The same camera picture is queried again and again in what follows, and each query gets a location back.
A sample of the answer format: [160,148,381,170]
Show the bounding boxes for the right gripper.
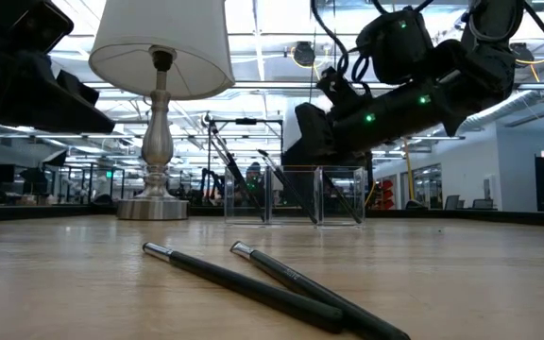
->
[295,95,403,159]

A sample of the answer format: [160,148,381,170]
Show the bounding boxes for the red shelf items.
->
[376,178,396,210]

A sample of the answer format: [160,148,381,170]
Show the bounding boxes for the black computer case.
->
[280,141,375,212]

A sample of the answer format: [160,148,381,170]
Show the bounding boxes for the clear acrylic organizer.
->
[223,164,366,230]

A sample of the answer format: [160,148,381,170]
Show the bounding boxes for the white shade table lamp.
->
[87,0,236,222]

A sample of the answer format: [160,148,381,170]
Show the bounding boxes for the black hanging cable reel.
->
[293,41,316,68]

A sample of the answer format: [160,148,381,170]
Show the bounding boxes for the yellow cable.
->
[401,136,419,202]

